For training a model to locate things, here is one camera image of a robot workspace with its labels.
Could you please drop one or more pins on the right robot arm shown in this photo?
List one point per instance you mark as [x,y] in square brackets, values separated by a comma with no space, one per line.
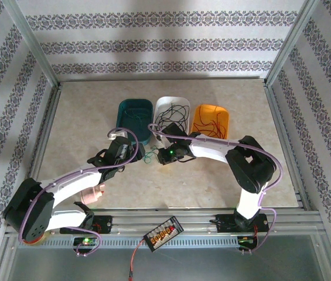
[209,149]

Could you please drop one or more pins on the teal plastic bin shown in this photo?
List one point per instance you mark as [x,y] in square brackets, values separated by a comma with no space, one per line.
[124,117]

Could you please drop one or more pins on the white plastic bin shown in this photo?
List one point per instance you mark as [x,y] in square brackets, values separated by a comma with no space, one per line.
[165,102]

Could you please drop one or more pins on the pink bottle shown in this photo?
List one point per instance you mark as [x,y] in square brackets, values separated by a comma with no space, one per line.
[90,196]

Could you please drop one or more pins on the orange plastic bin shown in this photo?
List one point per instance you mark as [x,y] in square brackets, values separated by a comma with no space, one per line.
[221,115]

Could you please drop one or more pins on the black power distribution board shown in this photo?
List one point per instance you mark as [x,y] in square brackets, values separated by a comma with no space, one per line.
[162,234]

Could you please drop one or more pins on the round red tin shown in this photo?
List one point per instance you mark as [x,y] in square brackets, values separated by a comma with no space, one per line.
[44,237]

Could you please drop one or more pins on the wide aluminium mounting rail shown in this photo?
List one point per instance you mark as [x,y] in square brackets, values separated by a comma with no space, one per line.
[139,218]

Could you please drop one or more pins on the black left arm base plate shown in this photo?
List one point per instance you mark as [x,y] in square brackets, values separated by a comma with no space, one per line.
[106,224]

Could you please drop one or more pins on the aluminium side rail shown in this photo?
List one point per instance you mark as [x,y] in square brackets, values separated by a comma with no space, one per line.
[43,140]
[285,140]

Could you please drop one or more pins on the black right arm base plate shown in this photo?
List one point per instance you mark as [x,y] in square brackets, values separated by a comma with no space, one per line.
[223,224]

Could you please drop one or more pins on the aluminium frame post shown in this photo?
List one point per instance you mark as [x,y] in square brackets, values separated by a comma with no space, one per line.
[33,44]
[291,44]

